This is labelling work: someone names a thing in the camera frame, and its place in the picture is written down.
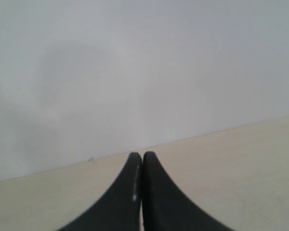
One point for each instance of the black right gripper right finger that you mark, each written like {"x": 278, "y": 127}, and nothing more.
{"x": 166, "y": 207}

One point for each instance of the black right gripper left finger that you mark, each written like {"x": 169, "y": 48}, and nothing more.
{"x": 118, "y": 209}

